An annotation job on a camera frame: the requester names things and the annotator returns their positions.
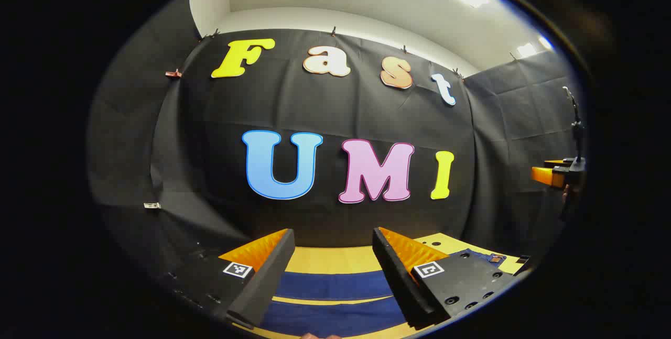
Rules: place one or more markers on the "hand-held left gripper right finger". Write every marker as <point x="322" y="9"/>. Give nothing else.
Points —
<point x="398" y="286"/>

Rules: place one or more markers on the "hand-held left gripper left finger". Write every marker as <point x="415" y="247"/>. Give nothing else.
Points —
<point x="262" y="292"/>

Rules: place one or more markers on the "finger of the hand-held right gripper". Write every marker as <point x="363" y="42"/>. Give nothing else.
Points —
<point x="542" y="175"/>

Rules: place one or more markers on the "blue jeans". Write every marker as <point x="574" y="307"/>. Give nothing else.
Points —
<point x="335" y="315"/>

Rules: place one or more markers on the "small white tag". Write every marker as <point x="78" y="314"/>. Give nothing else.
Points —
<point x="152" y="205"/>

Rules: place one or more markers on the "small red clip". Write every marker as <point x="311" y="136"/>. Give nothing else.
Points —
<point x="173" y="73"/>

